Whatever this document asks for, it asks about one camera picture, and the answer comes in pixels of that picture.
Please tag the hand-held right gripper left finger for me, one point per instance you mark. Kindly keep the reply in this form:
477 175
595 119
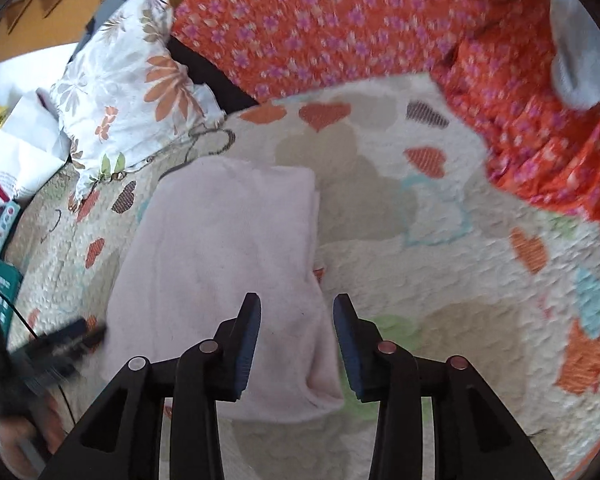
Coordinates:
247 350

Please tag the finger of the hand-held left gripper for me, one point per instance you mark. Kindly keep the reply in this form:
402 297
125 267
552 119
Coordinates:
75 335

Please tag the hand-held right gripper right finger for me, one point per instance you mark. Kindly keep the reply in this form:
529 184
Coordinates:
347 350

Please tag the pink embroidered sweater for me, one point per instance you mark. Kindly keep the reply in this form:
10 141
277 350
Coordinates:
220 240

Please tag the person's left hand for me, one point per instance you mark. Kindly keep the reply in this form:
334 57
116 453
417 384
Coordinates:
12 435

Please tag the green box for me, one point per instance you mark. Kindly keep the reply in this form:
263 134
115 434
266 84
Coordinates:
5 290

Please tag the quilted heart print bedspread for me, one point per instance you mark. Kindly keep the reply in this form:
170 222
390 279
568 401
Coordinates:
430 285

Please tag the white pill strip box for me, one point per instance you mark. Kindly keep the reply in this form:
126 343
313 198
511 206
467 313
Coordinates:
2 225

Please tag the white plastic bag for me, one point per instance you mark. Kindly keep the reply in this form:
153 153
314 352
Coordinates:
20 160

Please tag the white floral pillow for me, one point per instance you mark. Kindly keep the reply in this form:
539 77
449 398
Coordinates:
130 85

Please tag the black cloth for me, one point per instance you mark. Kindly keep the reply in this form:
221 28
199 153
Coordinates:
215 80

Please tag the orange floral cloth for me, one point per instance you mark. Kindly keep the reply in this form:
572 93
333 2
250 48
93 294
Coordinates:
330 25

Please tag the grey white sock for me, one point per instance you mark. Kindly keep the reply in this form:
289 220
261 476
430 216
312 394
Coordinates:
577 70

